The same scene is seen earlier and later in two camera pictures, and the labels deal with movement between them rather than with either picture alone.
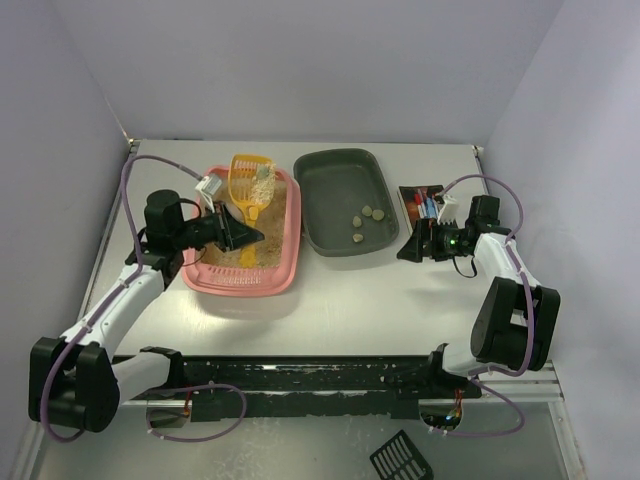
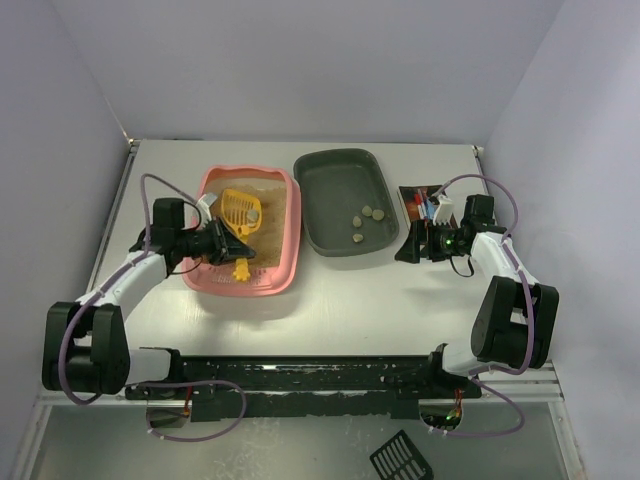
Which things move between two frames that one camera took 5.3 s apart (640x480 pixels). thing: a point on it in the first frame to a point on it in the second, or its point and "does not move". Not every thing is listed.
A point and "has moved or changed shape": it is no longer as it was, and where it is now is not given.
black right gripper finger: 413,248 does not move
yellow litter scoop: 242,171 has moved or changed shape
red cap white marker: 418,201 does not move
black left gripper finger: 244,237 to 234,252
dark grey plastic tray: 333,187 does not move
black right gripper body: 427,240 does not move
